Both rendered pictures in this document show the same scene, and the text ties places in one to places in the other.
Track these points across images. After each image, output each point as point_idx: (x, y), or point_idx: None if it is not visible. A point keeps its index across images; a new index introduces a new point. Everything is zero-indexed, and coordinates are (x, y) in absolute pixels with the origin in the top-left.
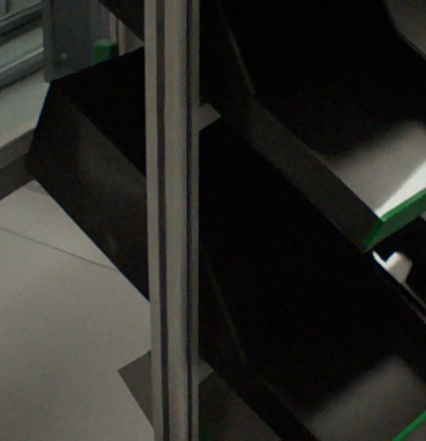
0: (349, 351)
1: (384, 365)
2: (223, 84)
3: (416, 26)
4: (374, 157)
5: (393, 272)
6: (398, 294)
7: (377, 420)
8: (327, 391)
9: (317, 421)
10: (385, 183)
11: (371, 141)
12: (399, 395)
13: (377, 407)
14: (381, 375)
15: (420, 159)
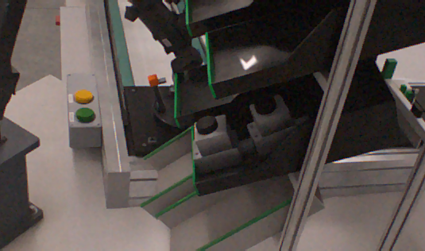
0: (217, 99)
1: (205, 107)
2: None
3: (273, 46)
4: (214, 5)
5: (232, 116)
6: (218, 104)
7: (190, 98)
8: (210, 89)
9: (202, 83)
10: (204, 5)
11: (221, 6)
12: (192, 108)
13: (194, 100)
14: (202, 105)
15: (206, 16)
